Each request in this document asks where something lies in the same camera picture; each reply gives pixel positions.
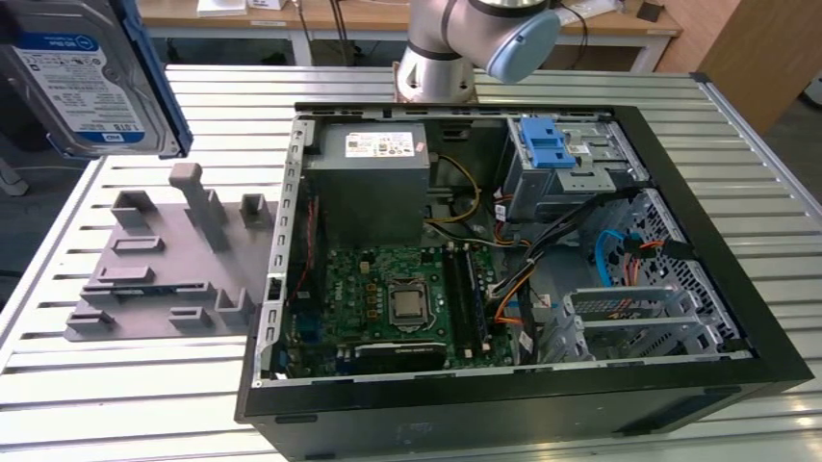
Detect hard disk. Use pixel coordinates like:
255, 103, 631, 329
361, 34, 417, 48
0, 0, 195, 161

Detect metal disk bay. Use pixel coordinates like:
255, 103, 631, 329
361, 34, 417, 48
538, 283, 752, 365

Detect grey power supply unit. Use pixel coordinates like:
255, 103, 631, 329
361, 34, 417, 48
300, 120, 432, 246

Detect green motherboard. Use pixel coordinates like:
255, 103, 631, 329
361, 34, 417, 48
281, 243, 521, 376

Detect silver CPU in socket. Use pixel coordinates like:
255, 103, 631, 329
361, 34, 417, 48
383, 276, 432, 333

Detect black RAM slot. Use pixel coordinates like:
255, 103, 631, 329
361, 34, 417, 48
441, 243, 473, 360

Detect metal optical drive cage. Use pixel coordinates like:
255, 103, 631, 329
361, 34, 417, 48
499, 115, 650, 222

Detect black graphics card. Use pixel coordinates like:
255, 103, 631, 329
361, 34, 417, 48
351, 340, 448, 374

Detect blue drive latch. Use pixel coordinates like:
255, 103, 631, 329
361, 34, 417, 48
519, 116, 576, 169

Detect grey parts rack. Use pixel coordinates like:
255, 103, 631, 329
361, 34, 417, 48
62, 163, 281, 344

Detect black open PC case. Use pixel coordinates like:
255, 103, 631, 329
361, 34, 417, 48
231, 101, 815, 461

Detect green RAM stick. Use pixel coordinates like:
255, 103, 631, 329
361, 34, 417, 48
108, 287, 200, 296

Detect wooden desk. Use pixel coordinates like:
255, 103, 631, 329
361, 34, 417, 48
137, 0, 683, 73

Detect white box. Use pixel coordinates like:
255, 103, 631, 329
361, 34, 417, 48
195, 0, 249, 18

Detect yellow power wires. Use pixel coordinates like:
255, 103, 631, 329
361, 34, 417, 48
427, 153, 483, 225

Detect orange yellow wire bundle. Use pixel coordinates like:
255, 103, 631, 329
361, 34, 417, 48
491, 269, 540, 328

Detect black wire bundle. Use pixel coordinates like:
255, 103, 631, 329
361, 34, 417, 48
493, 185, 650, 299

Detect blue data wire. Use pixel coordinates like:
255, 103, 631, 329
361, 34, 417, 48
594, 229, 628, 290

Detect orange data wire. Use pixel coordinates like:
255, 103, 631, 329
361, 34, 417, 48
619, 240, 663, 290

